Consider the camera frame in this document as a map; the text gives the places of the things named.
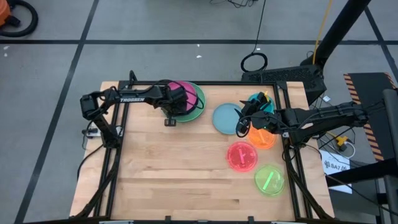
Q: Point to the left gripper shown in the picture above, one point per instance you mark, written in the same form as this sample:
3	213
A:
177	101

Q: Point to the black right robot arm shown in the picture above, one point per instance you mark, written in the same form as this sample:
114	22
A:
326	115

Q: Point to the orange vacuum cleaner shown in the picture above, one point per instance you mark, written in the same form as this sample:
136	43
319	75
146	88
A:
3	12

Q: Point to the blue transparent plastic plate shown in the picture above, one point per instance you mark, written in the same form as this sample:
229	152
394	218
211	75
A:
270	107

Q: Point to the red transparent plastic plate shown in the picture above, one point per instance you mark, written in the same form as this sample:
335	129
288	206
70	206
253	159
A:
236	158

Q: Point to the grey metal post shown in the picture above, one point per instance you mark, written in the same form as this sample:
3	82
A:
391	140

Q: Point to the black camera stand pole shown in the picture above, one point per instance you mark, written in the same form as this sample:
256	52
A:
339	31

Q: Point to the small white tag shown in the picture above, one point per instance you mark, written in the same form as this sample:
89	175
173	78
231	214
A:
326	98

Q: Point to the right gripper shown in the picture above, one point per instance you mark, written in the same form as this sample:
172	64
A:
264	121

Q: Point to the black aluminium table frame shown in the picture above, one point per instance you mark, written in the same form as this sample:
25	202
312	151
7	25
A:
217	83

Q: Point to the light green plastic plate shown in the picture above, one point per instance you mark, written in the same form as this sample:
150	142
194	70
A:
199	109

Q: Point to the yellow-green transparent plastic plate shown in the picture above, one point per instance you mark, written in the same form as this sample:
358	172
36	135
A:
275	183

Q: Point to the orange transparent plastic plate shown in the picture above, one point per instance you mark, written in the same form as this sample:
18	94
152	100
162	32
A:
262	140

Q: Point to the pink plastic plate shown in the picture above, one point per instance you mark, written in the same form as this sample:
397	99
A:
192	99

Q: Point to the black perforated computer case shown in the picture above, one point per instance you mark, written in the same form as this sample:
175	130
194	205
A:
280	74

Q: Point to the white printed paper sheet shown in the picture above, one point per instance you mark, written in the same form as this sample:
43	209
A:
335	165

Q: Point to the black stand base beam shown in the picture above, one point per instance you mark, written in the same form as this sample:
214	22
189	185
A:
360	172

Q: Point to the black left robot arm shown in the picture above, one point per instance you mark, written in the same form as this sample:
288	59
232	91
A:
133	99

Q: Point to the grey-blue plastic plate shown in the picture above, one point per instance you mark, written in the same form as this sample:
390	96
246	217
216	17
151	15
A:
225	119

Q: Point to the yellow plug connector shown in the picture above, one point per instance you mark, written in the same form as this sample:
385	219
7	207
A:
341	140

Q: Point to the hazard-striped black ramp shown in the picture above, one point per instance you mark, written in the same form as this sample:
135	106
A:
370	87

